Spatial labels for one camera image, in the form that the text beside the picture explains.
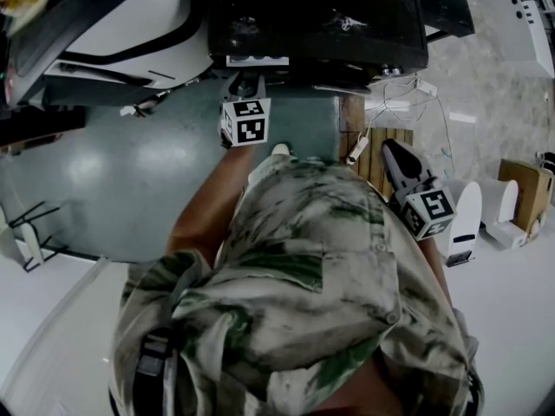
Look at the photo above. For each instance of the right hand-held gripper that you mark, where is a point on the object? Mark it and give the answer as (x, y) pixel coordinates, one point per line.
(429, 210)

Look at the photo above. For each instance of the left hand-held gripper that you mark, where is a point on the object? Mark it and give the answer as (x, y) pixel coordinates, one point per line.
(247, 121)

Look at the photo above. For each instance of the white detergent drawer dark front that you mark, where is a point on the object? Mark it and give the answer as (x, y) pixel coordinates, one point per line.
(256, 61)

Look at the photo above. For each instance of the person's right forearm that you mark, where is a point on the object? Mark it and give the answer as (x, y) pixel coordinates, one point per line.
(435, 267)

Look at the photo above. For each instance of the person's left forearm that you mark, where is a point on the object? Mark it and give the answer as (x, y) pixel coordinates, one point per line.
(204, 215)

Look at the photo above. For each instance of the white power strip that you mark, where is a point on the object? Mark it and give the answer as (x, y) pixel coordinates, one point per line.
(357, 150)

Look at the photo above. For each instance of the person's white shoe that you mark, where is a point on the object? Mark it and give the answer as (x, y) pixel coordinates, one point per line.
(280, 150)

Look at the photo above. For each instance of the white power adapter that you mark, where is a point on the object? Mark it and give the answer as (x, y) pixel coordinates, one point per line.
(426, 88)

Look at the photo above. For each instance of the dark grey washing machine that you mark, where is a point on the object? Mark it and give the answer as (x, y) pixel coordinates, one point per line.
(316, 15)

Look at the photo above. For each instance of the white toilet unit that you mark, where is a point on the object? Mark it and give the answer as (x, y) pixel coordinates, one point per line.
(500, 206)

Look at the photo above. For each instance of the brown cardboard box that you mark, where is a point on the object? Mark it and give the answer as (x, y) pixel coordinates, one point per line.
(529, 189)

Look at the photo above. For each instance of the green white patterned shirt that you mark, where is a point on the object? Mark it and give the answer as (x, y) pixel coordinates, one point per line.
(303, 254)

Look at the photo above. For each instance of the white black wheeled machine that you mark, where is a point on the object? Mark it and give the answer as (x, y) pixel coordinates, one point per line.
(130, 15)

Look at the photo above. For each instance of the white bathtub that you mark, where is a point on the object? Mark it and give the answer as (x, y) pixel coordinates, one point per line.
(516, 37)

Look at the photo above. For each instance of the white chair black legs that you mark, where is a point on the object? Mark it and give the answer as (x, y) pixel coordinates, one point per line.
(32, 243)

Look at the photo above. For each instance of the black frame sink stand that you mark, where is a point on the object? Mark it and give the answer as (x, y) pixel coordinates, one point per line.
(446, 7)

